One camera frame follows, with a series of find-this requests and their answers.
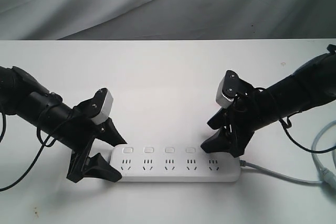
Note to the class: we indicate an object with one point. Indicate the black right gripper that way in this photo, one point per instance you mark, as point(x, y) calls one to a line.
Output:
point(236, 125)

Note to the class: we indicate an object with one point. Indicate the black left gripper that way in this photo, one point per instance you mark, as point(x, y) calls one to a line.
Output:
point(78, 133)

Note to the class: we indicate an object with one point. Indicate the white five-outlet power strip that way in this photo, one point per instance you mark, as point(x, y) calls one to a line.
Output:
point(159, 163)

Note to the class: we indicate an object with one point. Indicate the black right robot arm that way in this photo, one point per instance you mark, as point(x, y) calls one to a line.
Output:
point(310, 86)

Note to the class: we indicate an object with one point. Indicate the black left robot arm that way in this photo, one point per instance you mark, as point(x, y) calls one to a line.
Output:
point(24, 96)

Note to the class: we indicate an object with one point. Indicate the grey backdrop cloth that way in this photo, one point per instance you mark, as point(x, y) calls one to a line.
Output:
point(166, 19)

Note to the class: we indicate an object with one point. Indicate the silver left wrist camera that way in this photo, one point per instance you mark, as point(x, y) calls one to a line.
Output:
point(101, 106)

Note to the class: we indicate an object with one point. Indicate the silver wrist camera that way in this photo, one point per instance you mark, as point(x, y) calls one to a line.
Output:
point(101, 106)
point(227, 89)

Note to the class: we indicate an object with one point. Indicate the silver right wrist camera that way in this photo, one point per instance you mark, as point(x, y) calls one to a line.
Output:
point(227, 89)

